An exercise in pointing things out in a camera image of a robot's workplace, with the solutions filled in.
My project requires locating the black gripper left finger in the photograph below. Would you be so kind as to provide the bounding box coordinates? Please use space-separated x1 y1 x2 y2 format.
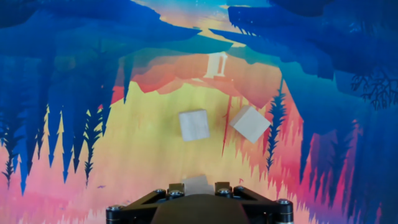
105 182 186 224

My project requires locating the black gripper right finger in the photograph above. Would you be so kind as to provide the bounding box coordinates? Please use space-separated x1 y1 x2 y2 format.
214 182 295 224

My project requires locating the sunset forest printed cloth mat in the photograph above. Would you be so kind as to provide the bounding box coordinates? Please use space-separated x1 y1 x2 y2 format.
0 0 398 224

